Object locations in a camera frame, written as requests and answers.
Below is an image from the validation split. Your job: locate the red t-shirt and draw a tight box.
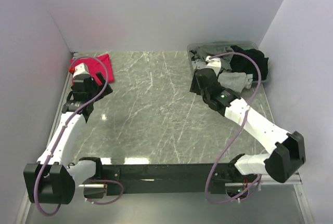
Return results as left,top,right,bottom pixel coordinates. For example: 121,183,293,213
69,54,114,85

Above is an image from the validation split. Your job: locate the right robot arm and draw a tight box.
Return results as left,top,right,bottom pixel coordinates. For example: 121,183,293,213
190,68,306,183

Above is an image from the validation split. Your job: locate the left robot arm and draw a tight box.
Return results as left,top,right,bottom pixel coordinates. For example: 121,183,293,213
23,72,112,205

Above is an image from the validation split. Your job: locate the light grey t-shirt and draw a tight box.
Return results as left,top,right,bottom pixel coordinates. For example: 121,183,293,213
217,72,253,93

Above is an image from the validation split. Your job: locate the grey plastic bin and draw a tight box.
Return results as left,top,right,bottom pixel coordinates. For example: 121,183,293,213
187,41,269,83

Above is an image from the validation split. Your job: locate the black t-shirt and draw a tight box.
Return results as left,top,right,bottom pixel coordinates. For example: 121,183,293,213
230,45,269,81

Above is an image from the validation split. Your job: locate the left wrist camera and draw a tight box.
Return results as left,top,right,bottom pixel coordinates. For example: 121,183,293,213
69,63,90,78

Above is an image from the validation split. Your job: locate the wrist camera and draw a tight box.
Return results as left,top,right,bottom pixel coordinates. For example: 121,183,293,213
206,56,222,73
69,63,90,78

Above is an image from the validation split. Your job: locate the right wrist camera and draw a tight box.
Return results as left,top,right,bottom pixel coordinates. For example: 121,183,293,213
206,56,222,73

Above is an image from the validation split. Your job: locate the aluminium rail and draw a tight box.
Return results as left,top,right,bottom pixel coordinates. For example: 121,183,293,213
27,163,303,189

